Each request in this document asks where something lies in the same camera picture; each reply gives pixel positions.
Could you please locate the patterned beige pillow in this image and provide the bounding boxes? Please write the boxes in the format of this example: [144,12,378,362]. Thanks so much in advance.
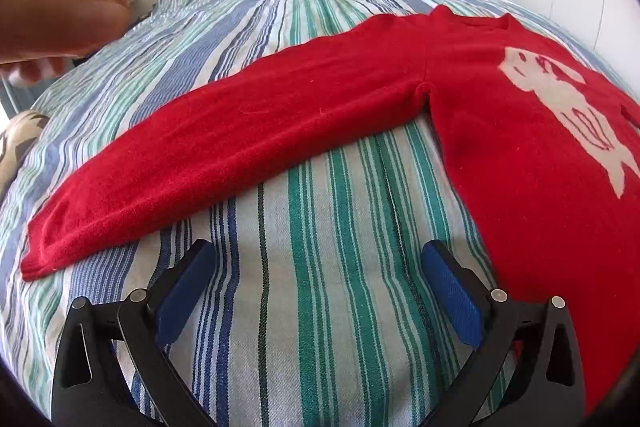
[0,110,49,198]

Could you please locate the red knit sweater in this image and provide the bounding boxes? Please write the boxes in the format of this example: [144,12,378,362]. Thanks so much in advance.
[3,6,639,426]

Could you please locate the person's left hand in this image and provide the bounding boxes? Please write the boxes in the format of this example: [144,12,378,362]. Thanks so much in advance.
[1,0,131,87]

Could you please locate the striped blue green bedspread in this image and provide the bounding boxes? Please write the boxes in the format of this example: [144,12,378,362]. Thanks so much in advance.
[1,0,639,426]

